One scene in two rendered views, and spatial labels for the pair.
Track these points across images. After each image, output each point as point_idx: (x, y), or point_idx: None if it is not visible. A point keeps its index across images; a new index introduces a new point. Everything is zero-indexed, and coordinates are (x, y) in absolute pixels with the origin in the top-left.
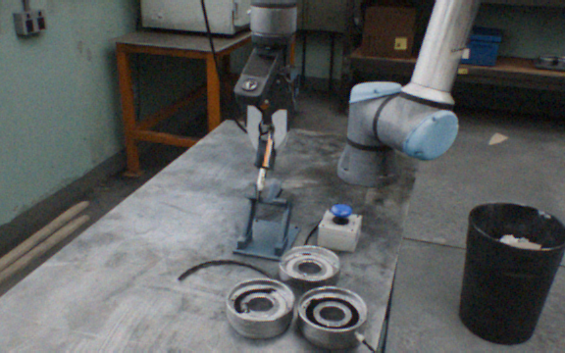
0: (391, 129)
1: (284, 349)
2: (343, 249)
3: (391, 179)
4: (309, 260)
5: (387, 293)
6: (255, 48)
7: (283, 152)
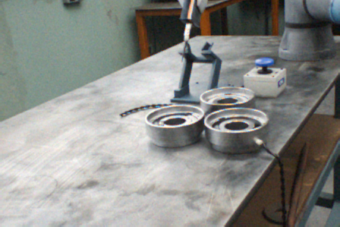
0: None
1: (190, 153)
2: (267, 95)
3: (327, 54)
4: (228, 96)
5: (300, 121)
6: None
7: (236, 48)
